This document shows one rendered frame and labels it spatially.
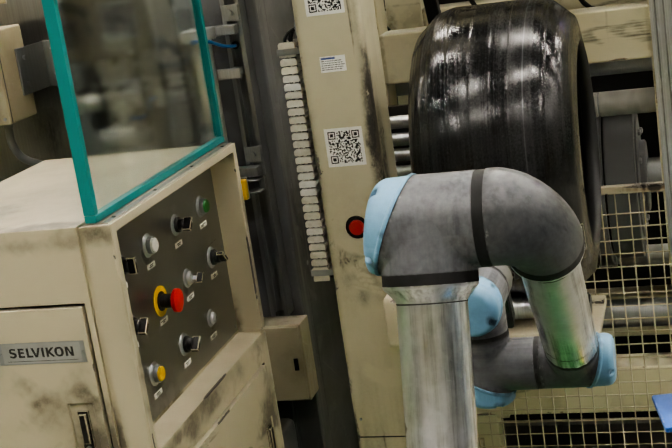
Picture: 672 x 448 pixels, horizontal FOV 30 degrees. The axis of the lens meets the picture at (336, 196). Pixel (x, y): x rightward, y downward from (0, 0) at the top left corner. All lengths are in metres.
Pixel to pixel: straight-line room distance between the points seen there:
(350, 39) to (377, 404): 0.73
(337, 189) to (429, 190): 0.96
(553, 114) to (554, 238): 0.70
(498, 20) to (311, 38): 0.36
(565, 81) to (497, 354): 0.58
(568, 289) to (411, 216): 0.24
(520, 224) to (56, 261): 0.77
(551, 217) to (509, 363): 0.39
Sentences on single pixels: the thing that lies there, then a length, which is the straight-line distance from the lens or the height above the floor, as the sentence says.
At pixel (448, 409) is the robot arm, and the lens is 1.47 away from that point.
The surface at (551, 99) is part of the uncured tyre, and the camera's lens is 2.15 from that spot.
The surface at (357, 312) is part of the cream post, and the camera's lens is 2.48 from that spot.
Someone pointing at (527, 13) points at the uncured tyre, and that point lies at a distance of 2.27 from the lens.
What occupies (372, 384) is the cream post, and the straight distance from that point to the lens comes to 2.53.
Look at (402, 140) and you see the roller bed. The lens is 2.77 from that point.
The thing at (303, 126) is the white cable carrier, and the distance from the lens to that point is 2.41.
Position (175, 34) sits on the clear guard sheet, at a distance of 2.21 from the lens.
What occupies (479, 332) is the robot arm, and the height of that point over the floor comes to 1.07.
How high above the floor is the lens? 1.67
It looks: 13 degrees down
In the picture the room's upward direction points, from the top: 8 degrees counter-clockwise
